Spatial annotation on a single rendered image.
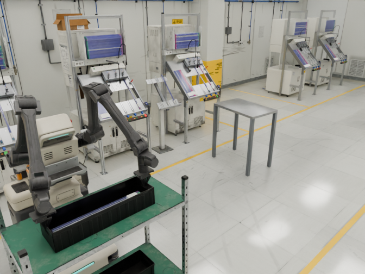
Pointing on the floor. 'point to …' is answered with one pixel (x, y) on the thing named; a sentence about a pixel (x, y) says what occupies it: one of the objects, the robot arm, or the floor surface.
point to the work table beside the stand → (238, 107)
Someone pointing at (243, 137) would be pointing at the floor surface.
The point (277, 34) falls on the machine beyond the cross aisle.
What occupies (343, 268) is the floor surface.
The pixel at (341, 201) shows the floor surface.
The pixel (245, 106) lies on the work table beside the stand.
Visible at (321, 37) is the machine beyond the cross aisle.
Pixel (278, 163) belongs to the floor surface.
